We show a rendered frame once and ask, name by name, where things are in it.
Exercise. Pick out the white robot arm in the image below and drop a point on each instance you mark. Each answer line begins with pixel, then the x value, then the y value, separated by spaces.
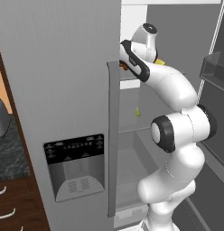
pixel 177 87

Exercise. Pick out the orange chicken drumstick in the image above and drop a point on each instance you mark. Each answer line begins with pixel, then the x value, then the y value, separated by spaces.
pixel 123 65

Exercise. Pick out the yellow lemon wedge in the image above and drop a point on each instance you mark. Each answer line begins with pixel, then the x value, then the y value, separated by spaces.
pixel 160 62

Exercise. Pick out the grey fridge door with dispenser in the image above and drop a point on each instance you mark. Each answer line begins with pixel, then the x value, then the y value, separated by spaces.
pixel 56 75

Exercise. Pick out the grey appliance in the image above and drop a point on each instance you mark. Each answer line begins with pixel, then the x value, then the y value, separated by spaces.
pixel 1 120

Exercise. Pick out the yellow-green food piece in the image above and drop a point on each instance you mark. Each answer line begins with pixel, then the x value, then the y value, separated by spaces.
pixel 137 112

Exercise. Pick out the grey fridge door bin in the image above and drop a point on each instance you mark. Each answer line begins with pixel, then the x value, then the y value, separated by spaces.
pixel 211 70

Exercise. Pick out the open grey fridge door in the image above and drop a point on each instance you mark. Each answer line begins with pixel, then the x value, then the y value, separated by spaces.
pixel 216 168

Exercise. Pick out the grey fridge crisper drawer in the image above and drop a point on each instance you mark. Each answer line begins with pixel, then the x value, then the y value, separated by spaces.
pixel 128 168

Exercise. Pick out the grey fridge body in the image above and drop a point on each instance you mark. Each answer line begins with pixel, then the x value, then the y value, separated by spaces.
pixel 174 33

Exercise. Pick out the dark wood drawer front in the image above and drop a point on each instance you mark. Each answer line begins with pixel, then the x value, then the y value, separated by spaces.
pixel 17 188
pixel 23 215

